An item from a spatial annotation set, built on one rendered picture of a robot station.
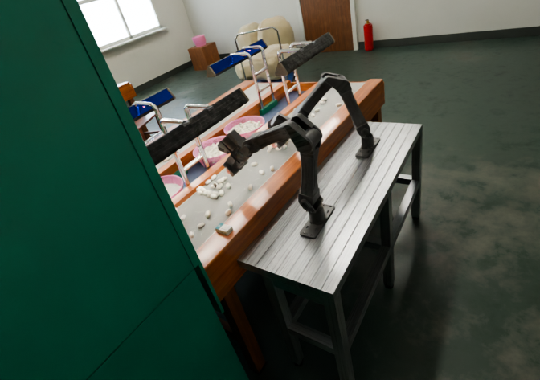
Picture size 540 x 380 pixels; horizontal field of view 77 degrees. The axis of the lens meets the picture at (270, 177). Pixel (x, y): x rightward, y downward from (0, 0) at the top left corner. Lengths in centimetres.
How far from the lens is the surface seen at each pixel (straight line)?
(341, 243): 130
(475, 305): 201
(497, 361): 187
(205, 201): 159
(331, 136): 183
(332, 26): 645
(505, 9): 592
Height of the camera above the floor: 158
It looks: 32 degrees down
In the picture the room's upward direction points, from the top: 15 degrees counter-clockwise
